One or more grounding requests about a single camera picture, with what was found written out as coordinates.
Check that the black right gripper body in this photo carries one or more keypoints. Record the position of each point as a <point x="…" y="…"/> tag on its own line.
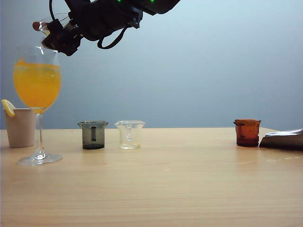
<point x="99" y="16"/>

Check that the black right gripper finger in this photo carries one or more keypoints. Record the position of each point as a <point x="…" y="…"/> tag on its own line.
<point x="67" y="43"/>
<point x="47" y="42"/>

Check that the clear cup with brown mark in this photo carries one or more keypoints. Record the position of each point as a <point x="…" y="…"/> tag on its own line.
<point x="43" y="27"/>

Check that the wine glass with orange juice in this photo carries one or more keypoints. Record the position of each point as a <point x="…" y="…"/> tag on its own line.
<point x="36" y="89"/>

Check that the beige paper cup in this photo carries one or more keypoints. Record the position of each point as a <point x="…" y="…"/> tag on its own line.
<point x="20" y="130"/>

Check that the dark grey measuring cup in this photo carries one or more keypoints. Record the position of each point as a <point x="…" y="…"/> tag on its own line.
<point x="87" y="139"/>

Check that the clear glass measuring cup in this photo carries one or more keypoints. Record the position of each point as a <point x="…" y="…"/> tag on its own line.
<point x="136" y="136"/>

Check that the amber brown measuring cup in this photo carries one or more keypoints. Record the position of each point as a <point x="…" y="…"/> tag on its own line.
<point x="247" y="134"/>

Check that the yellow lemon slice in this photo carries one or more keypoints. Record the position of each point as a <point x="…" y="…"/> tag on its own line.
<point x="8" y="107"/>

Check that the silver metallic sheet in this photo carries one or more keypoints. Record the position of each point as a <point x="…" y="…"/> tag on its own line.
<point x="284" y="140"/>

